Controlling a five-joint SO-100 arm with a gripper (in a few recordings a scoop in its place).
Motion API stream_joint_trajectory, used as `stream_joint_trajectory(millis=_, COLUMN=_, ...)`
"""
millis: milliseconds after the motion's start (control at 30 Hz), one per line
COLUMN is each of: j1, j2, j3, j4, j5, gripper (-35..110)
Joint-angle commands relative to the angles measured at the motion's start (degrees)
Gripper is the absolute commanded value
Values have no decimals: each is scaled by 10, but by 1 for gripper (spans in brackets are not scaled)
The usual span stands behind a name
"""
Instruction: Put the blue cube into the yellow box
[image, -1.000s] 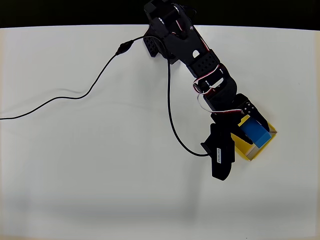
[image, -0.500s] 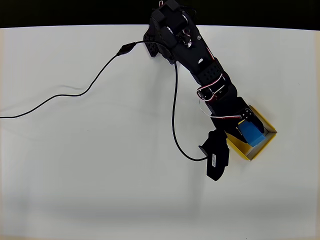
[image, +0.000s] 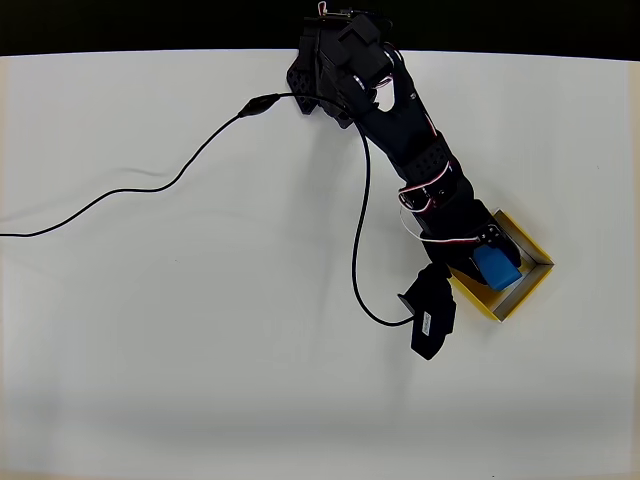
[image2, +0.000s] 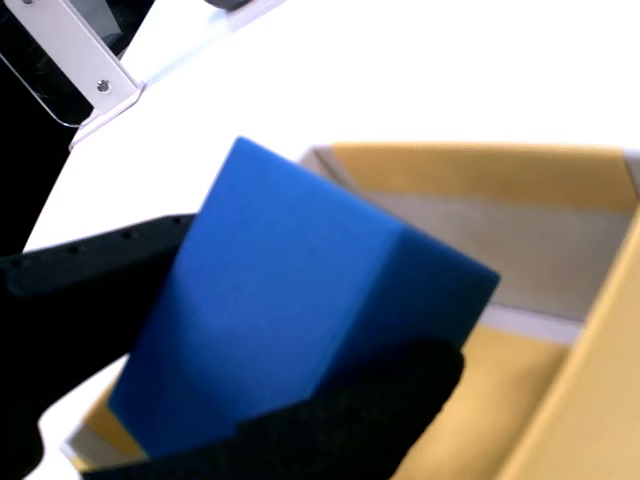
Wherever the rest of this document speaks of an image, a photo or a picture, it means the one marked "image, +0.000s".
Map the blue block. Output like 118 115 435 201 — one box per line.
472 245 523 292

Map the yellow square tray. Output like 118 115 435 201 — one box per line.
446 209 555 324

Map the white red servo wire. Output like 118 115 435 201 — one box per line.
397 163 482 247

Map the black wrist-mounted camera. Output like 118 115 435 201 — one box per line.
397 262 459 362

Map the black camera cable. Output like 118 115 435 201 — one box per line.
0 92 417 329

